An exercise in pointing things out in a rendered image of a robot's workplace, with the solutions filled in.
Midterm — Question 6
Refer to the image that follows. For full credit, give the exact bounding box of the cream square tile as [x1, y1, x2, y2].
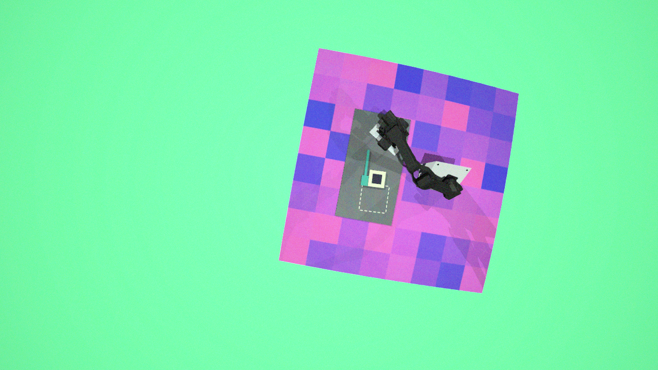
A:
[368, 170, 386, 188]

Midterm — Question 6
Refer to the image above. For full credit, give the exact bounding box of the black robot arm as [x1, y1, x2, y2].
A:
[379, 110, 463, 200]

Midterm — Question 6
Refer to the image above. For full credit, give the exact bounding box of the dark grey flat mat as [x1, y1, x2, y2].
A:
[335, 108, 404, 226]

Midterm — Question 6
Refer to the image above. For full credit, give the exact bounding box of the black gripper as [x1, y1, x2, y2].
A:
[377, 118, 409, 151]

